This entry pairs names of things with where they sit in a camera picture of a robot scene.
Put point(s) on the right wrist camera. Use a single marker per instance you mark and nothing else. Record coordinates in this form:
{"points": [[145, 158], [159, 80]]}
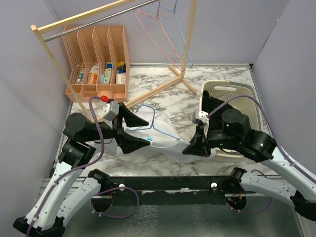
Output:
{"points": [[200, 118]]}

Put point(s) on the cream laundry basket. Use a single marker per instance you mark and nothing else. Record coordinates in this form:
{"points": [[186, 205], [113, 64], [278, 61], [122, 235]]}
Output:
{"points": [[224, 91]]}

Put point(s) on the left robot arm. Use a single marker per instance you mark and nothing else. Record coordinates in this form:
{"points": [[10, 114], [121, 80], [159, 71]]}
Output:
{"points": [[55, 208]]}

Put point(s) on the black t shirt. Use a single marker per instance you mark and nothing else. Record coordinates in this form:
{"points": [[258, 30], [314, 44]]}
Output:
{"points": [[209, 104]]}

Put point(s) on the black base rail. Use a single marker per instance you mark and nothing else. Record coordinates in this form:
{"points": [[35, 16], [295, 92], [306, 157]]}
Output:
{"points": [[174, 190]]}

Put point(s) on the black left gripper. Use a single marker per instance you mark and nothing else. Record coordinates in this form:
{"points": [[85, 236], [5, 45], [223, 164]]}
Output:
{"points": [[129, 142]]}

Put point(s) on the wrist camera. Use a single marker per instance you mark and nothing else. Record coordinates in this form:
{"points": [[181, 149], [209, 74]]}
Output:
{"points": [[200, 118], [110, 111]]}

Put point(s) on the pink plastic organizer basket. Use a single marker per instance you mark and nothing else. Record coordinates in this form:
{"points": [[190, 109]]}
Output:
{"points": [[99, 59]]}

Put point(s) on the blue hanger with white shirt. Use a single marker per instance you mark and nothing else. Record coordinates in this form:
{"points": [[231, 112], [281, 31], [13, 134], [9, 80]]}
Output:
{"points": [[159, 126]]}

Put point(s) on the wooden clothes rack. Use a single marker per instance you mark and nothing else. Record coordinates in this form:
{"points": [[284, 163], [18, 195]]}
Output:
{"points": [[61, 23]]}

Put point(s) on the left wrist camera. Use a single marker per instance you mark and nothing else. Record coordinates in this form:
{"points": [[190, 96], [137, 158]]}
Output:
{"points": [[110, 111]]}

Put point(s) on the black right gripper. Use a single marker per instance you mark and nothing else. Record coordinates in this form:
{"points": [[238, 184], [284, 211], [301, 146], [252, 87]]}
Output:
{"points": [[199, 145]]}

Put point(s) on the white t shirt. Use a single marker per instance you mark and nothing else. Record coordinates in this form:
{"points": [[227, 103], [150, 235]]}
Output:
{"points": [[170, 148]]}

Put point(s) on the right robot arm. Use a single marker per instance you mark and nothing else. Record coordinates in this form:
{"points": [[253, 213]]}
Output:
{"points": [[299, 189]]}

